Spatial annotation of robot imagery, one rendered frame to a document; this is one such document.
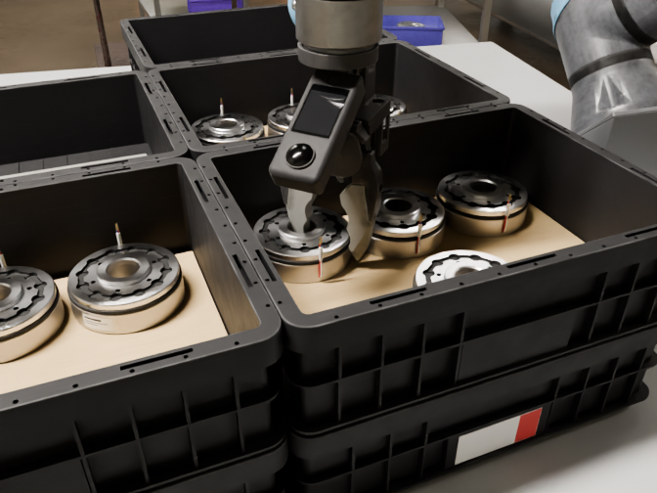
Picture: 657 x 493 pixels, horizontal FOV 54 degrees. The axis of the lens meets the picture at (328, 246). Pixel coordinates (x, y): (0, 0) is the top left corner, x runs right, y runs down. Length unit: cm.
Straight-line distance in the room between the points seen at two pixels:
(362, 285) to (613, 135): 42
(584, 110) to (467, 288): 56
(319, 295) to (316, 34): 24
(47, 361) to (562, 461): 48
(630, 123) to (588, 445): 42
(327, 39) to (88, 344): 33
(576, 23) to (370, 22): 52
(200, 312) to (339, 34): 28
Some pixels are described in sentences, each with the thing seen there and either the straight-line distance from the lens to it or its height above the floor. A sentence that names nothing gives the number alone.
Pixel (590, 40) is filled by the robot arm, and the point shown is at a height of 96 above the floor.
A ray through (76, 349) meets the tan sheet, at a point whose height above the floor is 83.
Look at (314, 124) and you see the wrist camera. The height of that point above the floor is 100.
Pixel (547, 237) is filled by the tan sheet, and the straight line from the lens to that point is 75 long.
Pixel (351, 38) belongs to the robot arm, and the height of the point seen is 106.
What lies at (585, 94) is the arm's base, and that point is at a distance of 100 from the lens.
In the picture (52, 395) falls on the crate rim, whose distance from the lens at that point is 42.
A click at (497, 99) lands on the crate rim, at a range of 84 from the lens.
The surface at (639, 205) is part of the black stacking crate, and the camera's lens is 69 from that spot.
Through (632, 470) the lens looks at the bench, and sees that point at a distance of 70.
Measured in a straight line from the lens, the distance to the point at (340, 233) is 66.
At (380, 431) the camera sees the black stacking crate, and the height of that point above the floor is 80.
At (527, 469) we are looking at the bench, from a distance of 67.
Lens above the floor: 121
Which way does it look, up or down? 33 degrees down
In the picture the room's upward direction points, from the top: straight up
